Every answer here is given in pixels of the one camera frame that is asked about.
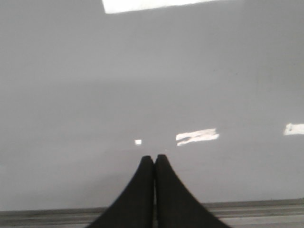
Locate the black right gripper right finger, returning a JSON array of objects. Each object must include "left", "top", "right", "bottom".
[{"left": 154, "top": 154, "right": 229, "bottom": 228}]

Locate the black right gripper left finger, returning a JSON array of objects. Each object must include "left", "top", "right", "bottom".
[{"left": 88, "top": 156, "right": 154, "bottom": 228}]

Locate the white whiteboard with aluminium frame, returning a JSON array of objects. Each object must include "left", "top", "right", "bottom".
[{"left": 0, "top": 0, "right": 304, "bottom": 228}]

